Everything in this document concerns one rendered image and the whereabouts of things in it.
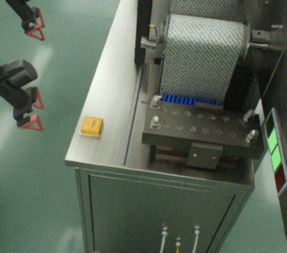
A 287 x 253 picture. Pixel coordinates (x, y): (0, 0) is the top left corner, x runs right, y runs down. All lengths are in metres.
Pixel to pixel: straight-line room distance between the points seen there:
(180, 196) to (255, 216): 1.03
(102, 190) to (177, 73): 0.53
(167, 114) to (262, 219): 1.26
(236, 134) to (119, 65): 0.66
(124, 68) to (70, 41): 1.81
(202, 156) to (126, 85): 0.50
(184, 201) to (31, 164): 1.29
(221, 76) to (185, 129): 0.22
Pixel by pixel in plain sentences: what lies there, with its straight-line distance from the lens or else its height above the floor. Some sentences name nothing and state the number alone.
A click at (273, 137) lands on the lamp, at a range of 0.99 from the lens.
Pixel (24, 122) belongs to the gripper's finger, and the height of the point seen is 1.11.
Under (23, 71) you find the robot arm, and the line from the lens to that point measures 1.01.
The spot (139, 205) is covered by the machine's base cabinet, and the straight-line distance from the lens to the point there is 1.40.
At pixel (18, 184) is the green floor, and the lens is 2.29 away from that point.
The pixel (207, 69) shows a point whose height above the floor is 1.17.
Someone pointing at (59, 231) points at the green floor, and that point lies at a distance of 2.09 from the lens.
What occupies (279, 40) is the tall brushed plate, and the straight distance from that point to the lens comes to 1.10.
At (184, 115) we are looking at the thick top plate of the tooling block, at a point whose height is 1.03.
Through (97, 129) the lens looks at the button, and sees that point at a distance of 1.27.
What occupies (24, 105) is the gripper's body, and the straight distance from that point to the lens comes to 1.08.
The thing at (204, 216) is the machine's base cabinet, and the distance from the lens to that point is 1.43.
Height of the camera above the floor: 1.88
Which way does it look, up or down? 45 degrees down
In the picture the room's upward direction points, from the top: 6 degrees clockwise
